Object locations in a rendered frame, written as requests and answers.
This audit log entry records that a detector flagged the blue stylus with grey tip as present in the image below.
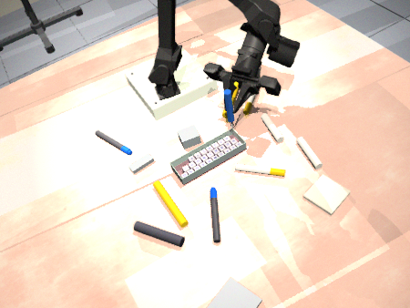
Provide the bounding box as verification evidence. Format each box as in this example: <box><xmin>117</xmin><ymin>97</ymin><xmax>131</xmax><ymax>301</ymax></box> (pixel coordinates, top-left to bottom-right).
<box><xmin>224</xmin><ymin>89</ymin><xmax>234</xmax><ymax>128</ymax></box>

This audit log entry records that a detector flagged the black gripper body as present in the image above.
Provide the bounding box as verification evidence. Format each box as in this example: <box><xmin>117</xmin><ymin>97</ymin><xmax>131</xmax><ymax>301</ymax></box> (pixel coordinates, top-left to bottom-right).
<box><xmin>203</xmin><ymin>46</ymin><xmax>281</xmax><ymax>96</ymax></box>

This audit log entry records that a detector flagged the dark grey cylinder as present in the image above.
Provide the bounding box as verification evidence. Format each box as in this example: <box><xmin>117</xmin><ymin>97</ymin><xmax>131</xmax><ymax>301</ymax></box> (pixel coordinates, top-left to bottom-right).
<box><xmin>134</xmin><ymin>221</ymin><xmax>185</xmax><ymax>247</ymax></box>

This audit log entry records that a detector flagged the grey and blue marker pen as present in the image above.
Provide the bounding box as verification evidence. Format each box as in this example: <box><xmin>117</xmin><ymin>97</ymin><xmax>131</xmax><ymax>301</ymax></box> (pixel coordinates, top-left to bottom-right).
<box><xmin>95</xmin><ymin>130</ymin><xmax>132</xmax><ymax>155</ymax></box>
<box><xmin>210</xmin><ymin>187</ymin><xmax>220</xmax><ymax>242</ymax></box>

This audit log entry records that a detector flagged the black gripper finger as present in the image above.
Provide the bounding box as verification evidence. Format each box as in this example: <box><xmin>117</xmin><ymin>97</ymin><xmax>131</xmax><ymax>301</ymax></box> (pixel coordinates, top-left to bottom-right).
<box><xmin>220</xmin><ymin>77</ymin><xmax>237</xmax><ymax>111</ymax></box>
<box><xmin>233</xmin><ymin>82</ymin><xmax>260</xmax><ymax>114</ymax></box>

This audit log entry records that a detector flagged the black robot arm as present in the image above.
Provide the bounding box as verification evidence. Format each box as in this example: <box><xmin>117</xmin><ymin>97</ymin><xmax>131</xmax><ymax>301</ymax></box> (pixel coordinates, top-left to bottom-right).
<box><xmin>148</xmin><ymin>0</ymin><xmax>301</xmax><ymax>100</ymax></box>

